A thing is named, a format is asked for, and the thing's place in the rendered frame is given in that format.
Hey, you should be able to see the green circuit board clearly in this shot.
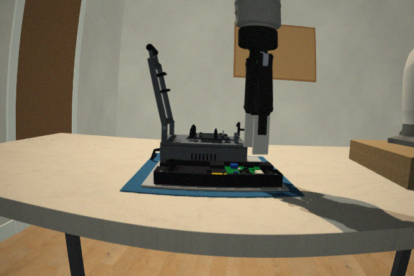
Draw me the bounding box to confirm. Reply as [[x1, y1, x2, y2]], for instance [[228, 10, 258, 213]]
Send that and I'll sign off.
[[224, 163, 264, 174]]

